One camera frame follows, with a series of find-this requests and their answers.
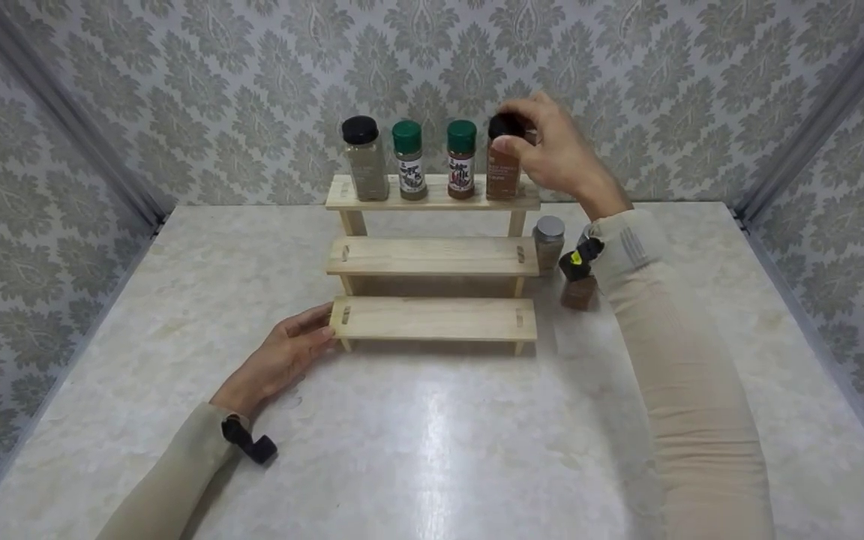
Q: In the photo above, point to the person's right hand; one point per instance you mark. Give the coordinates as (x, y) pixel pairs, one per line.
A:
(563, 161)

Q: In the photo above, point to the person's left hand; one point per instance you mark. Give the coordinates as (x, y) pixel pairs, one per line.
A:
(274, 364)

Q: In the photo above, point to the person's right fingers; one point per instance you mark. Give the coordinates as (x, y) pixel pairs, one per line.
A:
(529, 109)

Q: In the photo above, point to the person's right thumb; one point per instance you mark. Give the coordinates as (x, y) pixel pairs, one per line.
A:
(511, 145)

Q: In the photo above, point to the person's left fingers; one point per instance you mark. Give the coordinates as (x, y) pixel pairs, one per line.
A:
(324, 343)

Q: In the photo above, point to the person's left thumb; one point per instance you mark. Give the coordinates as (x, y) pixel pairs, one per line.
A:
(308, 318)

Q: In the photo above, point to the black cap orange spice jar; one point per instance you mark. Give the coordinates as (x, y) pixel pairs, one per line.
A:
(502, 176)

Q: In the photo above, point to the person's left forearm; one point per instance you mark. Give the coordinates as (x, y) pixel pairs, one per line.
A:
(169, 484)

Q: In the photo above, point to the person's right forearm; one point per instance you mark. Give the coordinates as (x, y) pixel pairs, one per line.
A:
(691, 390)

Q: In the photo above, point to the green cap red label jar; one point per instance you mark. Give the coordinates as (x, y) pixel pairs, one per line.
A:
(461, 161)

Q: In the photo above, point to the silver cap spice jar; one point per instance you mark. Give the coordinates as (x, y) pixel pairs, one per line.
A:
(549, 238)

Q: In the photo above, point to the green cap white label jar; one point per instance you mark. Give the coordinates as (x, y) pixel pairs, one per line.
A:
(409, 161)

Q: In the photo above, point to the black wrist band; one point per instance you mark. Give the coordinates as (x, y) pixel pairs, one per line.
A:
(248, 442)
(580, 262)

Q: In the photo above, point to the wooden three-tier spice rack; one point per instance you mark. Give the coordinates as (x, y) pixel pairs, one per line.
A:
(432, 256)

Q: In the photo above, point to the black cap grey spice jar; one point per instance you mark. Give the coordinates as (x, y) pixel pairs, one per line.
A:
(368, 169)

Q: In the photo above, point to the brown spice jar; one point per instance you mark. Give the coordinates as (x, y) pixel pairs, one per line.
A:
(579, 295)

